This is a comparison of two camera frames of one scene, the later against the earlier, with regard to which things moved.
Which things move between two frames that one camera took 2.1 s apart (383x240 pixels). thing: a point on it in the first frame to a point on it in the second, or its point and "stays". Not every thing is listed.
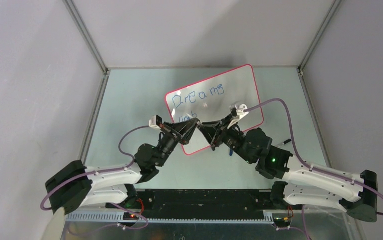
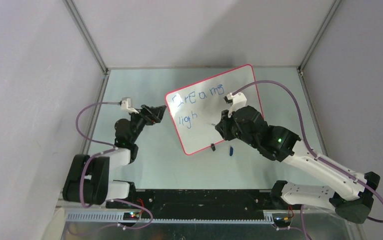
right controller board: [282, 222] stays
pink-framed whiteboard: [210, 97] stays
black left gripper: [183, 130] to [151, 115]
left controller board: [130, 216] stays
